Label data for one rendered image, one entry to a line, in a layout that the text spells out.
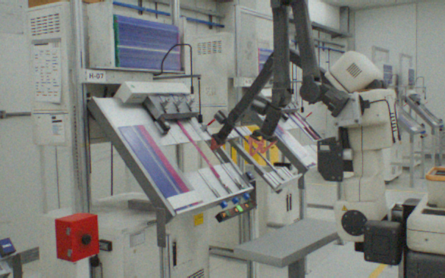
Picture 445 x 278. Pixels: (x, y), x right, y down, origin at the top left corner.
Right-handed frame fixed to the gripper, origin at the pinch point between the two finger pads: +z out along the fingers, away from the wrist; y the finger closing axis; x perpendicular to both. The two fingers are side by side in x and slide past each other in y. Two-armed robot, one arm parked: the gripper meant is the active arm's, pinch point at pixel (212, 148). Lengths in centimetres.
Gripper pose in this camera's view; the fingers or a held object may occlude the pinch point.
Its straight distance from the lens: 261.0
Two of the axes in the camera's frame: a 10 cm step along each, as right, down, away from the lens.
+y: -5.7, 1.1, -8.1
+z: -5.2, 7.1, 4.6
